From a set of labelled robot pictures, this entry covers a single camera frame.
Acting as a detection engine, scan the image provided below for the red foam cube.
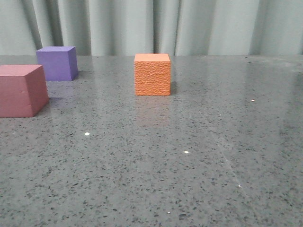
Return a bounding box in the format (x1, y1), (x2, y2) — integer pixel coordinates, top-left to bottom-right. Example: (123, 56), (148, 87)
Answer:
(0, 64), (49, 118)

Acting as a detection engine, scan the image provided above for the pale green curtain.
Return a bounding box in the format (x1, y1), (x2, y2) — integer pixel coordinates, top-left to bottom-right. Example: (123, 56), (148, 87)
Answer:
(0, 0), (303, 56)

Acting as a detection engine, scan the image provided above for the purple foam cube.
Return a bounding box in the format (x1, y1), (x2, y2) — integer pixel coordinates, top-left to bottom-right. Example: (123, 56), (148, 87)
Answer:
(36, 46), (78, 81)

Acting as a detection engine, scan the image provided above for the orange foam cube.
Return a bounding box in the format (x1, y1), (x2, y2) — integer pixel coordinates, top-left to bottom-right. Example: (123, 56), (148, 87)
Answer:
(134, 53), (171, 96)

